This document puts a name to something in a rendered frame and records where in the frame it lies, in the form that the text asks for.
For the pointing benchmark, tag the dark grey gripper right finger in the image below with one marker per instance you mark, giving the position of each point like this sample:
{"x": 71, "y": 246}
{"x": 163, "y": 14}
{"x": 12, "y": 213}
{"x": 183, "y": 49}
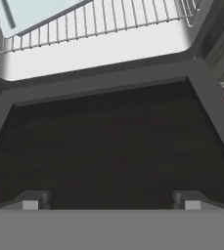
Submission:
{"x": 190, "y": 199}

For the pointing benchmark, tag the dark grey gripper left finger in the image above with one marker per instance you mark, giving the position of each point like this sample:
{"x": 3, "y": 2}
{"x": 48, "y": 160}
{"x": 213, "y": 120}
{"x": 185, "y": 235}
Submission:
{"x": 32, "y": 199}

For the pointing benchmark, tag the dark grey oven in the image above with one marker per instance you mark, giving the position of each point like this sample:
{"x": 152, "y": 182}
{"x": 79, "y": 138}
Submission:
{"x": 97, "y": 52}

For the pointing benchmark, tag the pale blue baking tray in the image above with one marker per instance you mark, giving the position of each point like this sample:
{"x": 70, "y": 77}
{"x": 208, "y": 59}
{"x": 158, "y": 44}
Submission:
{"x": 32, "y": 13}

